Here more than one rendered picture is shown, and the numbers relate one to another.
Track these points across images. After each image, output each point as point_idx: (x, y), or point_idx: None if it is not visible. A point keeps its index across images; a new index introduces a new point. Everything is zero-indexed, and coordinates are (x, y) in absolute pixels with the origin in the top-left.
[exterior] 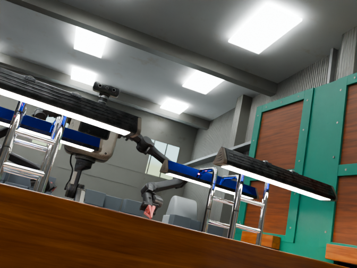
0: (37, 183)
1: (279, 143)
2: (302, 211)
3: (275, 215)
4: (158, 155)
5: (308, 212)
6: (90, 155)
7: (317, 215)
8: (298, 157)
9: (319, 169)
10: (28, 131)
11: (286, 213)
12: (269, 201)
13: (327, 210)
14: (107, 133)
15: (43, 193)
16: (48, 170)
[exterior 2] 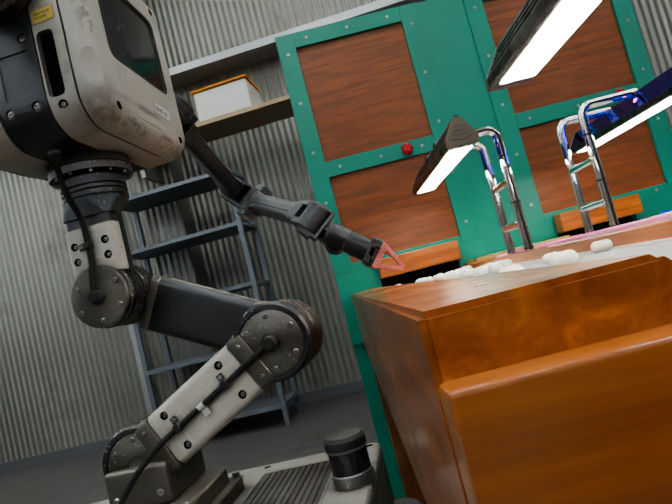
0: None
1: (373, 101)
2: (475, 192)
3: (420, 215)
4: (206, 143)
5: (487, 190)
6: (146, 149)
7: (505, 189)
8: (433, 115)
9: (479, 126)
10: None
11: (442, 205)
12: (396, 199)
13: (522, 177)
14: (158, 71)
15: None
16: None
